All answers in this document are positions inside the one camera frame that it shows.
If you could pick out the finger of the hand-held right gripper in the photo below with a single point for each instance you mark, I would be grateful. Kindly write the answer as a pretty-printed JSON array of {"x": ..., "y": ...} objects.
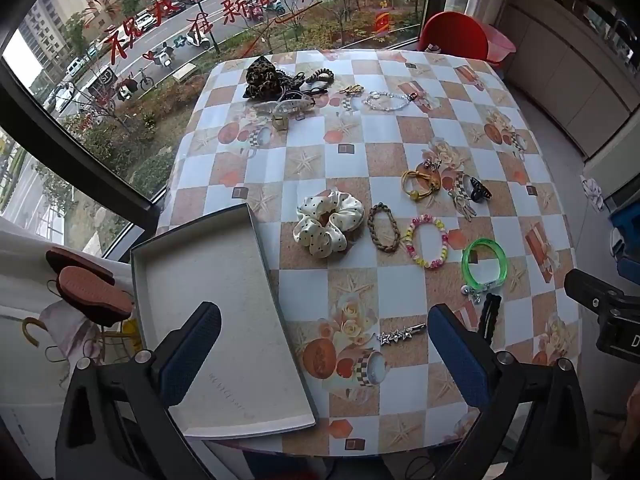
[{"x": 590, "y": 292}]

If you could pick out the silver star hair clip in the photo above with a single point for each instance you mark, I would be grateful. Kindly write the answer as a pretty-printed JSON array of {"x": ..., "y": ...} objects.
[{"x": 395, "y": 336}]

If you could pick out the small black claw clip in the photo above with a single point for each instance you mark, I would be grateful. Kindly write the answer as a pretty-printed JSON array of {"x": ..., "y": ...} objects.
[{"x": 474, "y": 191}]

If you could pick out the pink white towel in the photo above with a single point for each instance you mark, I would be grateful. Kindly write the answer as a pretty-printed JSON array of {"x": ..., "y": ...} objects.
[{"x": 62, "y": 330}]

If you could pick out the brown slipper with pink sole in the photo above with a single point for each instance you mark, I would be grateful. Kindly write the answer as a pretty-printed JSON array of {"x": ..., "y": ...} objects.
[
  {"x": 92, "y": 290},
  {"x": 75, "y": 260}
]

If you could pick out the red plastic chair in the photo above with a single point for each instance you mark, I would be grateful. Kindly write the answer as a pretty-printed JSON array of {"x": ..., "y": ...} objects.
[{"x": 450, "y": 32}]

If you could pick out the red window decal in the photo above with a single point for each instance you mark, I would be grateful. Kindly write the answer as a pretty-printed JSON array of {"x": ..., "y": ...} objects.
[{"x": 382, "y": 24}]

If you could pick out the leopard print scrunchie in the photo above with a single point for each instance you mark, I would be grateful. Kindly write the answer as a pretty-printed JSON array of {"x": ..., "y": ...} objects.
[{"x": 262, "y": 80}]

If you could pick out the gold square hair clip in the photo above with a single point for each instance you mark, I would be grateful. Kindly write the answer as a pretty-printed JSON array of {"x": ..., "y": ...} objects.
[{"x": 280, "y": 122}]

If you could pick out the checkered floral tablecloth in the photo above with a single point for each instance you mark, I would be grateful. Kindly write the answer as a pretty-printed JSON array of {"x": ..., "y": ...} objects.
[{"x": 400, "y": 125}]

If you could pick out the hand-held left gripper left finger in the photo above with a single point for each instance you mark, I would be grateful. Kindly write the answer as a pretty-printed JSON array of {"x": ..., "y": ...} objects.
[{"x": 192, "y": 355}]

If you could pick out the black hair clip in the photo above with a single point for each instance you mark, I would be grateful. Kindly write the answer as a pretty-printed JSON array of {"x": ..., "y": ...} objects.
[{"x": 312, "y": 90}]

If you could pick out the clear claw hair clip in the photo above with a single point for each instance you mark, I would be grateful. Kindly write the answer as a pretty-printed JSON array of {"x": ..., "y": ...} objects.
[{"x": 285, "y": 105}]

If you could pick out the gold bow hair clip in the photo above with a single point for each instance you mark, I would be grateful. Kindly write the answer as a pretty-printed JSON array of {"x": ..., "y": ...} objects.
[{"x": 464, "y": 207}]

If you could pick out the pink plastic basin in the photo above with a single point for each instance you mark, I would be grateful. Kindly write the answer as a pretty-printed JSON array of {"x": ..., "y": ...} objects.
[{"x": 500, "y": 47}]

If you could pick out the cream polka dot scrunchie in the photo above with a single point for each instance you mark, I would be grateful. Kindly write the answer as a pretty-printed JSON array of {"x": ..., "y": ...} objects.
[{"x": 320, "y": 240}]

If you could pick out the green translucent bangle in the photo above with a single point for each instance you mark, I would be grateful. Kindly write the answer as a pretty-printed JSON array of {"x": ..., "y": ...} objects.
[{"x": 467, "y": 262}]

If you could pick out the small silver hair clip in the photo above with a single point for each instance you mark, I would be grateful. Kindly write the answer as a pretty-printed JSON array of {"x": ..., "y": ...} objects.
[{"x": 432, "y": 164}]

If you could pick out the beige cabinet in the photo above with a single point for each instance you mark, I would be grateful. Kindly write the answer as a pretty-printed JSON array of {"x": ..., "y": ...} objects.
[{"x": 560, "y": 60}]

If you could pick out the black scalloped snap clip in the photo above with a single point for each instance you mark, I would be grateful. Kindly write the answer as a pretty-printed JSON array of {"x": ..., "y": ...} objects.
[{"x": 490, "y": 312}]

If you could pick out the grey shallow box tray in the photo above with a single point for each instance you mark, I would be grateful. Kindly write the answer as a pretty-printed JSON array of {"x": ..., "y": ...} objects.
[{"x": 225, "y": 310}]

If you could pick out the yellow plastic piece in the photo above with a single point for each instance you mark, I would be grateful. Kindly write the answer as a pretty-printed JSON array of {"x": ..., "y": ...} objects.
[{"x": 127, "y": 332}]

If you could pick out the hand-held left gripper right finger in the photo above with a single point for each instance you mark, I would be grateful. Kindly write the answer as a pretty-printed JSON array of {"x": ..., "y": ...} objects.
[{"x": 457, "y": 355}]

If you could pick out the gold leaf hair clip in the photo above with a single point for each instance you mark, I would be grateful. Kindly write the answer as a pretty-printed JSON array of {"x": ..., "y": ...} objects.
[{"x": 351, "y": 89}]

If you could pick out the dark window frame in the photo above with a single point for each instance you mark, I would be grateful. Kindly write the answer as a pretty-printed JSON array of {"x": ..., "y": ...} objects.
[{"x": 75, "y": 160}]

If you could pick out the white patterned cloth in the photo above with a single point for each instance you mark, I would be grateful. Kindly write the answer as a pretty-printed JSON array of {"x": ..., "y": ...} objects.
[{"x": 592, "y": 192}]

